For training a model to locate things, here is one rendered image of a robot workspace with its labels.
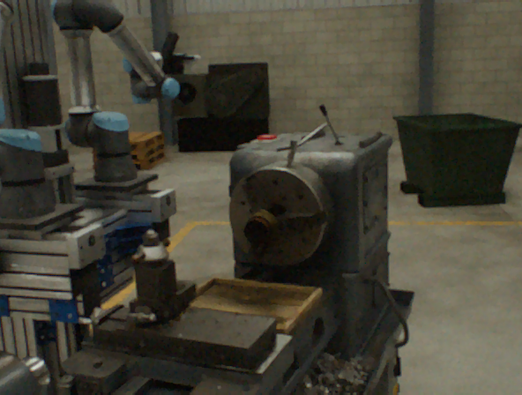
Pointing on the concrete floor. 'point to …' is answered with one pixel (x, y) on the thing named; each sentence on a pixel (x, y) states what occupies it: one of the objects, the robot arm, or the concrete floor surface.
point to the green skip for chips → (456, 158)
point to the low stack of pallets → (144, 149)
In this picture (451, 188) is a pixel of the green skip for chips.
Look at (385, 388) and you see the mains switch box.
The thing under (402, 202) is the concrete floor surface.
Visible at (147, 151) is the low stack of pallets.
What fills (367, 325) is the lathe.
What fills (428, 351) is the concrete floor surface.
